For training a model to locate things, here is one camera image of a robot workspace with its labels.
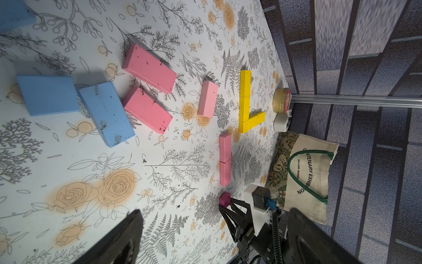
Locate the small yellow cube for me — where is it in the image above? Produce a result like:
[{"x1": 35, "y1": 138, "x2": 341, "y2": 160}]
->
[{"x1": 239, "y1": 120, "x2": 252, "y2": 134}]

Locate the small white box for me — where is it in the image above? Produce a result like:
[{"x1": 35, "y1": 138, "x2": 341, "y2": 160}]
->
[{"x1": 274, "y1": 112, "x2": 292, "y2": 133}]

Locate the pink block four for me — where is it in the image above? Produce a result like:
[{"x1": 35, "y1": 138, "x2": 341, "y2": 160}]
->
[{"x1": 197, "y1": 80, "x2": 219, "y2": 118}]

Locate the pink block five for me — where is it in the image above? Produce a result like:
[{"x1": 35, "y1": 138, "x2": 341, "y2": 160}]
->
[{"x1": 219, "y1": 133, "x2": 231, "y2": 163}]

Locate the blue block three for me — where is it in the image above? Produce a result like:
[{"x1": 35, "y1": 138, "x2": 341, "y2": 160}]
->
[{"x1": 78, "y1": 82, "x2": 135, "y2": 148}]

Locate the yellow block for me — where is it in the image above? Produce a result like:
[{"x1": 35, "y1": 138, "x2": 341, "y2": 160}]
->
[
  {"x1": 240, "y1": 70, "x2": 252, "y2": 97},
  {"x1": 239, "y1": 97, "x2": 250, "y2": 122},
  {"x1": 247, "y1": 112, "x2": 266, "y2": 129}
]

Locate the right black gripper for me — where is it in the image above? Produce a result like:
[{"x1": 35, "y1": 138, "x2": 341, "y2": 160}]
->
[{"x1": 219, "y1": 199, "x2": 289, "y2": 264}]

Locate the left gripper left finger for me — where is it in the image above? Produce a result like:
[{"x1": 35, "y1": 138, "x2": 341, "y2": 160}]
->
[{"x1": 76, "y1": 209, "x2": 144, "y2": 264}]

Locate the cream tote bag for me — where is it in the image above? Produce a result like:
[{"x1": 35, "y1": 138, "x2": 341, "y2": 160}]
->
[{"x1": 266, "y1": 132, "x2": 338, "y2": 224}]

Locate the pink block two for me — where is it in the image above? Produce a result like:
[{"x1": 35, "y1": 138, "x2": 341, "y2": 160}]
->
[{"x1": 123, "y1": 87, "x2": 173, "y2": 135}]

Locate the magenta small cube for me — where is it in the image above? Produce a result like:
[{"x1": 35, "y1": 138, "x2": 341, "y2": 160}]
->
[{"x1": 219, "y1": 192, "x2": 231, "y2": 208}]

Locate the blue block one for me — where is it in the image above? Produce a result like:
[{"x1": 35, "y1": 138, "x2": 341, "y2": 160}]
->
[{"x1": 1, "y1": 0, "x2": 36, "y2": 33}]

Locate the pink block three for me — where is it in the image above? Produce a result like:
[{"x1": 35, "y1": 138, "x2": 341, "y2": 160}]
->
[{"x1": 219, "y1": 160, "x2": 231, "y2": 187}]

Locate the round red lid tin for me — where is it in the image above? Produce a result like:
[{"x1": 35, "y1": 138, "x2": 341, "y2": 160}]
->
[{"x1": 272, "y1": 88, "x2": 291, "y2": 113}]

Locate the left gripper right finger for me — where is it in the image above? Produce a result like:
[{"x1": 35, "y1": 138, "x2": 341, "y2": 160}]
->
[{"x1": 287, "y1": 208, "x2": 359, "y2": 264}]

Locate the pink block one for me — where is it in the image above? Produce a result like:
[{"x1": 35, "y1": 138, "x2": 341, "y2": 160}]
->
[{"x1": 122, "y1": 44, "x2": 177, "y2": 94}]

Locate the blue block two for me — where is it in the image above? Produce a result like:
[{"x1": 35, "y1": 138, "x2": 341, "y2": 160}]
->
[{"x1": 16, "y1": 75, "x2": 80, "y2": 116}]

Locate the floral table mat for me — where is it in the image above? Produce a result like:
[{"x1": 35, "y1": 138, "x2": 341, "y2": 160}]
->
[{"x1": 1, "y1": 1, "x2": 286, "y2": 264}]

